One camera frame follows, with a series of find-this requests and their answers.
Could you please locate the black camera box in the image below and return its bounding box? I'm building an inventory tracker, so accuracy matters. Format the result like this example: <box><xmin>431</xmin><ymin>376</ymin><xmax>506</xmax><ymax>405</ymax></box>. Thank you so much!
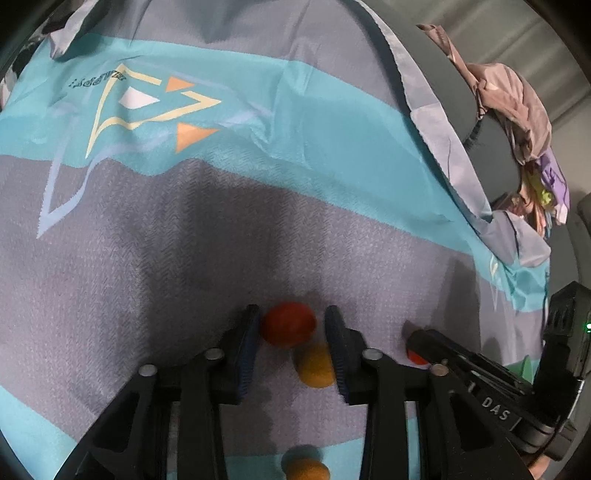
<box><xmin>537</xmin><ymin>281</ymin><xmax>590</xmax><ymax>379</ymax></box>

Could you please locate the large red tomato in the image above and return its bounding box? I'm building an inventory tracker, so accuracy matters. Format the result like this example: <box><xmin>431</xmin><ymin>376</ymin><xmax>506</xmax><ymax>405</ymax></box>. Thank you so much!
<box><xmin>262</xmin><ymin>302</ymin><xmax>318</xmax><ymax>349</ymax></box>

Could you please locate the brown kiwi lower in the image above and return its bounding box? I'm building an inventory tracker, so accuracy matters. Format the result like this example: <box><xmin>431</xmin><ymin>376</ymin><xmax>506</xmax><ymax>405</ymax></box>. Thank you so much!
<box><xmin>286</xmin><ymin>458</ymin><xmax>331</xmax><ymax>480</ymax></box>

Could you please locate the small red tomato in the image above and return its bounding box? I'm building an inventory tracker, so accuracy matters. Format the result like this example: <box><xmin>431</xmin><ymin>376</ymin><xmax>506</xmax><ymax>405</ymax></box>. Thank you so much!
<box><xmin>407</xmin><ymin>349</ymin><xmax>430</xmax><ymax>367</ymax></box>

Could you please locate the blue grey striped cloth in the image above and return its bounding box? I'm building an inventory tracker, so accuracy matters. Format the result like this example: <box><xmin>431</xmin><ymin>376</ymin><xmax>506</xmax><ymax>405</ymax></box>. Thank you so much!
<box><xmin>0</xmin><ymin>0</ymin><xmax>553</xmax><ymax>480</ymax></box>

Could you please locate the grey sofa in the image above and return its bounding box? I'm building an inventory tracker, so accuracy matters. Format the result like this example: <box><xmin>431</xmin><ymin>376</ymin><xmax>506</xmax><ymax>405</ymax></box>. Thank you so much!
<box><xmin>353</xmin><ymin>1</ymin><xmax>590</xmax><ymax>366</ymax></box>

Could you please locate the tan kiwi upper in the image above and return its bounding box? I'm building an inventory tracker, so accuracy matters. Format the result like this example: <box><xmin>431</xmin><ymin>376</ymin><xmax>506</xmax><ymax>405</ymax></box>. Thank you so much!
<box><xmin>294</xmin><ymin>343</ymin><xmax>335</xmax><ymax>389</ymax></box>

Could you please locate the pile of clothes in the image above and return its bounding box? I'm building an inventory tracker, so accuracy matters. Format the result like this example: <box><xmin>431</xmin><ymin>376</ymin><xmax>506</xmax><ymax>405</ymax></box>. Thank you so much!
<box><xmin>419</xmin><ymin>24</ymin><xmax>570</xmax><ymax>239</ymax></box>

